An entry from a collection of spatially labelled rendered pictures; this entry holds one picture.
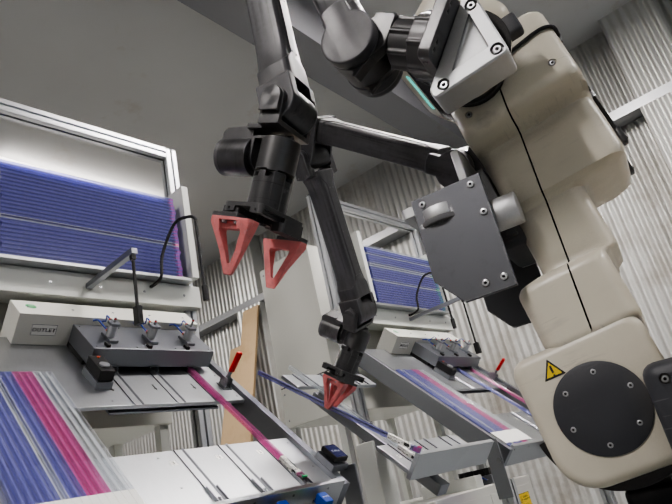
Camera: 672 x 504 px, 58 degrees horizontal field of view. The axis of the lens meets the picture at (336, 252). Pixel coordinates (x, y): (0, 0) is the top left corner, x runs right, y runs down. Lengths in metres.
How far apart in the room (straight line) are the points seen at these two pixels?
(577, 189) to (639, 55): 3.31
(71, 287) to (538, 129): 1.24
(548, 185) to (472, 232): 0.12
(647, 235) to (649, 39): 1.15
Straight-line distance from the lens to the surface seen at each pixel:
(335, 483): 1.37
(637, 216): 3.96
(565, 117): 0.88
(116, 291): 1.77
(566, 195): 0.85
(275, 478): 1.34
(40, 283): 1.68
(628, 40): 4.20
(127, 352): 1.57
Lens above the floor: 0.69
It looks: 22 degrees up
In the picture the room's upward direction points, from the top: 13 degrees counter-clockwise
